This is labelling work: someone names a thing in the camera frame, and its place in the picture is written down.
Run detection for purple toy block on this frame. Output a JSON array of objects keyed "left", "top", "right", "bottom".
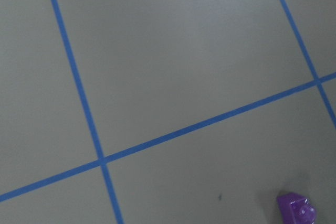
[{"left": 277, "top": 193, "right": 317, "bottom": 224}]

